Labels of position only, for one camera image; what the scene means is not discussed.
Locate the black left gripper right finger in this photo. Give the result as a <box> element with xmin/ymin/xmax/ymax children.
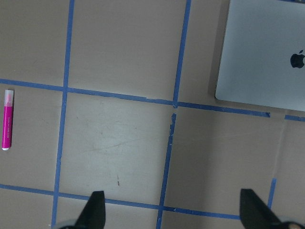
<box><xmin>239</xmin><ymin>188</ymin><xmax>282</xmax><ymax>229</ymax></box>

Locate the grey laptop notebook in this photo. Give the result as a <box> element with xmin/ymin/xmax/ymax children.
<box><xmin>215</xmin><ymin>0</ymin><xmax>305</xmax><ymax>111</ymax></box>

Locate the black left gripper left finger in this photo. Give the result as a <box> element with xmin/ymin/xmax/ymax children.
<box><xmin>74</xmin><ymin>191</ymin><xmax>106</xmax><ymax>229</ymax></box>

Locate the pink highlighter pen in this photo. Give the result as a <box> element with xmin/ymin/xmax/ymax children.
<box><xmin>1</xmin><ymin>90</ymin><xmax>14</xmax><ymax>151</ymax></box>

